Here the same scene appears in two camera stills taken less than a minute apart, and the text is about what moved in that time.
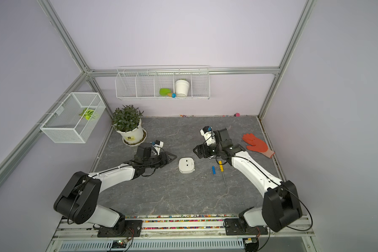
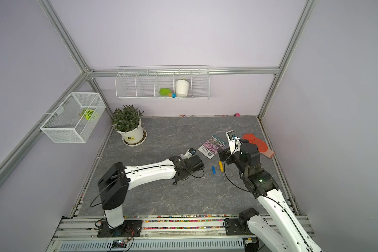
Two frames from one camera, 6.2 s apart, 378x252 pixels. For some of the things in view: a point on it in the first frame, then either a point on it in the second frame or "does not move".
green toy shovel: x=164 y=92 does not move
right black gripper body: x=210 y=150 -> x=230 y=158
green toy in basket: x=90 y=114 does not move
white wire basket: x=63 y=124 does not move
